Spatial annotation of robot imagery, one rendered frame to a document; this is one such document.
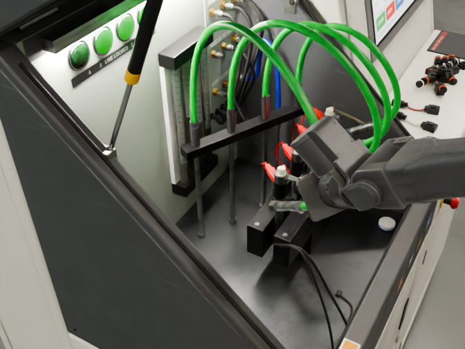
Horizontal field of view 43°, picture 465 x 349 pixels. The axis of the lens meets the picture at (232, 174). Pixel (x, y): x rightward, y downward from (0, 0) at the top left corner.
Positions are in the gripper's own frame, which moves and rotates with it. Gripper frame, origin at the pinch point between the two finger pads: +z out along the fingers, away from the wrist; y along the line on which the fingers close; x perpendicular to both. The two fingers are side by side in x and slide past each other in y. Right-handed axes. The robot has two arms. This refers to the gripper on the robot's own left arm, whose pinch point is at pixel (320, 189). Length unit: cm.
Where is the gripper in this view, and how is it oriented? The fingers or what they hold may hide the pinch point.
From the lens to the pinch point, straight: 95.7
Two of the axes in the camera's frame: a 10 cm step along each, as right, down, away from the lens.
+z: -1.1, 0.4, 9.9
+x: 3.9, 9.2, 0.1
